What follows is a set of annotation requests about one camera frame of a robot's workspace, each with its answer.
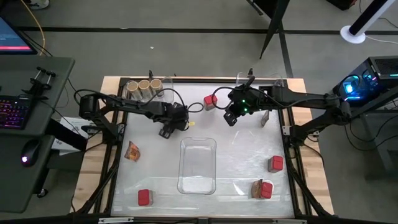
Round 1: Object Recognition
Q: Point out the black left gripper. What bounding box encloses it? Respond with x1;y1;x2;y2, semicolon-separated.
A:
152;101;191;140

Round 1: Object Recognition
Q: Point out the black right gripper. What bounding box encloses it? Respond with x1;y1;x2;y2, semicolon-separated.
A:
223;83;265;128

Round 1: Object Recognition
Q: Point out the red-lid patterned spice tin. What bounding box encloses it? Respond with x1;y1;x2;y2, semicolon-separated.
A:
259;182;274;200
267;155;284;174
203;94;218;111
137;189;154;207

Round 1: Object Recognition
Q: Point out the brown ice cream tub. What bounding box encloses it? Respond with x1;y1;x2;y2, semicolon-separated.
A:
260;110;271;128

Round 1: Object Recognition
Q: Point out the orange taco seasoning packet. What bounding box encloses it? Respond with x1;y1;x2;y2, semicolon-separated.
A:
124;141;141;162
250;179;264;199

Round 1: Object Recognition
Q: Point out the gold-lid spice jar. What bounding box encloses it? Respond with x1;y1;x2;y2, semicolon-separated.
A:
138;79;153;100
126;80;141;101
150;78;165;98

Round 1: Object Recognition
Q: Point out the clear plastic bin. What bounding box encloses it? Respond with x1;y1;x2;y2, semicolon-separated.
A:
177;136;218;195
235;72;285;88
123;76;175;104

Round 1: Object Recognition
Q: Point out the black tripod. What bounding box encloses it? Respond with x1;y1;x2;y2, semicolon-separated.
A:
247;0;292;60

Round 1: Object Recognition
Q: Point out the black clamp stand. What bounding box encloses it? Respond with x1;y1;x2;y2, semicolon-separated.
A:
22;66;57;100

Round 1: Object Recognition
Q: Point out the black computer mouse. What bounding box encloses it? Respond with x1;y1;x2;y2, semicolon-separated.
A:
20;139;40;168

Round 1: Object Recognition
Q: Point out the white round-base floor stand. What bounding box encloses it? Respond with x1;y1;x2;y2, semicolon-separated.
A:
340;0;396;45

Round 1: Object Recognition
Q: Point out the lit computer tower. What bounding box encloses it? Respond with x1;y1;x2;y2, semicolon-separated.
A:
331;55;398;108

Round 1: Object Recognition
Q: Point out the grey desk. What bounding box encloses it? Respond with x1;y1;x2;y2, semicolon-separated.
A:
0;55;76;214

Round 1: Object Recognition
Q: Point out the backlit keyboard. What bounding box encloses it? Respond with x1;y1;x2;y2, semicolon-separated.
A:
0;95;32;130

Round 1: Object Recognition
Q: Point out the black side table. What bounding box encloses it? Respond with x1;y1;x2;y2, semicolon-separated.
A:
341;86;398;175

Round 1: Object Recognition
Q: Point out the person's shoe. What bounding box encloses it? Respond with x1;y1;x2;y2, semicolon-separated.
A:
29;0;50;10

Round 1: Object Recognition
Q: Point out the computer monitor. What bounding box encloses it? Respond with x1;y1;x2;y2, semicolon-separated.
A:
0;16;39;56

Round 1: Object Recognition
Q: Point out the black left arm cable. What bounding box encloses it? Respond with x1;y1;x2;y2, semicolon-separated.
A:
73;88;205;113

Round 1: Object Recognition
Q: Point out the black aluminium table frame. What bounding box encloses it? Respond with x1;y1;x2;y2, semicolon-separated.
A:
70;76;335;224

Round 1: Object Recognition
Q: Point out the silver metal bracket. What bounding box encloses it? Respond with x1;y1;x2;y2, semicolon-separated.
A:
98;217;134;224

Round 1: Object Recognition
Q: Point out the yellow floor cable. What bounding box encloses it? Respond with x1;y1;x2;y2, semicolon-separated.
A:
20;0;47;56

